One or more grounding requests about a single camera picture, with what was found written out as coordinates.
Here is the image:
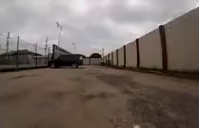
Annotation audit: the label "house with dark roof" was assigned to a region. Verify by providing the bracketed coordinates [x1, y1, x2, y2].
[88, 52, 103, 59]

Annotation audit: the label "street lamp pole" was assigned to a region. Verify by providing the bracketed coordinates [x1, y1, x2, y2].
[71, 42, 78, 55]

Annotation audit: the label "dark van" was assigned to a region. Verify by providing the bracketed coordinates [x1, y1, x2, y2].
[47, 53, 84, 69]

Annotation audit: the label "grey cracked asphalt road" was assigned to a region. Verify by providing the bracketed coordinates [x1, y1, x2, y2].
[0, 64, 199, 128]

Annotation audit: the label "floodlight pole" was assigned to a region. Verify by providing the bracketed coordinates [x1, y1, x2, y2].
[55, 21, 64, 48]

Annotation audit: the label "low building with dark roof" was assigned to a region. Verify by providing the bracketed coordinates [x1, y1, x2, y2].
[0, 49, 44, 66]

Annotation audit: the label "pale wall with gate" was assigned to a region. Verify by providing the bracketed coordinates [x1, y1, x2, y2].
[82, 57, 104, 66]

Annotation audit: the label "long pale boundary wall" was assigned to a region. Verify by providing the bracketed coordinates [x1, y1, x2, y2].
[102, 1, 199, 75]

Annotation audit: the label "wire mesh fence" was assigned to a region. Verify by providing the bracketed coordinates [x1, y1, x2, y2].
[0, 30, 51, 71]

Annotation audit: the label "overhead wires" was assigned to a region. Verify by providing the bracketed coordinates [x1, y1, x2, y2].
[0, 23, 51, 46]

